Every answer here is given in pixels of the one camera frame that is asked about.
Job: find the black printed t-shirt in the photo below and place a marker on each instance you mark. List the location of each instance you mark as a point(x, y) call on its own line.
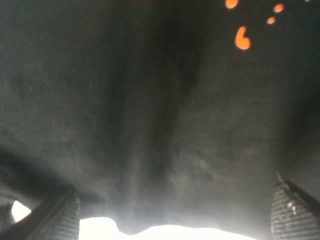
point(160, 112)

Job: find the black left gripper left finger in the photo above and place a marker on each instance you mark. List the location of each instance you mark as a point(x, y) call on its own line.
point(57, 218)

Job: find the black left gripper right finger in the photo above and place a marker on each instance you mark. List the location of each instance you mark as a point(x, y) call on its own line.
point(295, 214)

